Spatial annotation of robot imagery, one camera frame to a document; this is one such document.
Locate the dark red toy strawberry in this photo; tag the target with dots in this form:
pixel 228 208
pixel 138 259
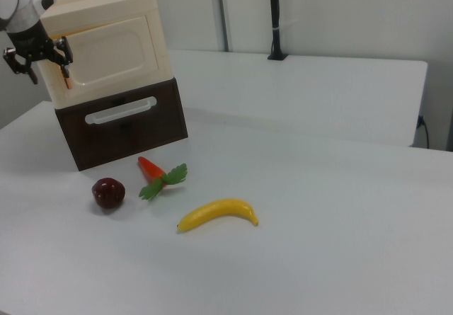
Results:
pixel 108 193

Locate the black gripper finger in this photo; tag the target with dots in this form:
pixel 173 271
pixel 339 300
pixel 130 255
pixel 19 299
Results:
pixel 64 51
pixel 17 63

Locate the black pole with base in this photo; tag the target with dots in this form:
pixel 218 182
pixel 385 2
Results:
pixel 275 14

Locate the orange toy carrot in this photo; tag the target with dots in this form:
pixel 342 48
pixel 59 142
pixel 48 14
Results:
pixel 150 169

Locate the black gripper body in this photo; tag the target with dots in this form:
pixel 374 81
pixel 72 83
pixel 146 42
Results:
pixel 32 44

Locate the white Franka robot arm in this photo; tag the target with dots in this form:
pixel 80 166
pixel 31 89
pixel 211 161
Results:
pixel 17 0

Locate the cream plastic cabinet body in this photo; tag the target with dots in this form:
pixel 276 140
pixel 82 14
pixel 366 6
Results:
pixel 155 7

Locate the cream cabinet door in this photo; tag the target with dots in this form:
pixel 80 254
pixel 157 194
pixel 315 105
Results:
pixel 109 53

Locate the yellow toy banana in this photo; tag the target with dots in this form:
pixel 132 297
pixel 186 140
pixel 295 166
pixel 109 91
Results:
pixel 212 210

